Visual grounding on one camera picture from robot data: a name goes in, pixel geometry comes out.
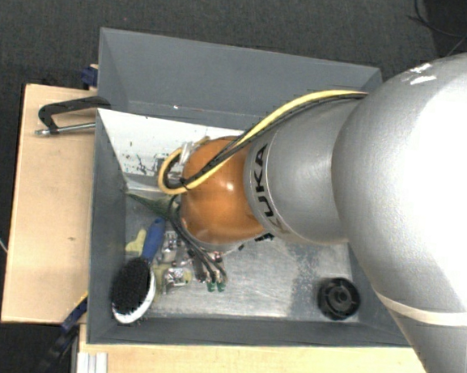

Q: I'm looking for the black round ribbed cap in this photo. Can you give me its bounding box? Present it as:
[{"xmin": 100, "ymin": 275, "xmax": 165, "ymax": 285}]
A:
[{"xmin": 314, "ymin": 274, "xmax": 364, "ymax": 324}]

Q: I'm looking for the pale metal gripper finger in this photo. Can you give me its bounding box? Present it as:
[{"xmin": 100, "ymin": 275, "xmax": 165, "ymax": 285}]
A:
[
  {"xmin": 160, "ymin": 231, "xmax": 180, "ymax": 260},
  {"xmin": 162, "ymin": 266, "xmax": 189, "ymax": 297}
]

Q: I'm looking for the blue and white hairbrush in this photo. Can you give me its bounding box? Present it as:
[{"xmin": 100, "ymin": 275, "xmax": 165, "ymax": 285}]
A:
[{"xmin": 106, "ymin": 213, "xmax": 169, "ymax": 328}]

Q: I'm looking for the grey metal bin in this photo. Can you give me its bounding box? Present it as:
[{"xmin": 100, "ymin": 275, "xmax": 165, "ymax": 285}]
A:
[{"xmin": 72, "ymin": 26, "xmax": 438, "ymax": 372}]

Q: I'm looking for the pale wood board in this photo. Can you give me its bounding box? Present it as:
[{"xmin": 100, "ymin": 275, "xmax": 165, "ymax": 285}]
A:
[{"xmin": 0, "ymin": 82, "xmax": 108, "ymax": 330}]

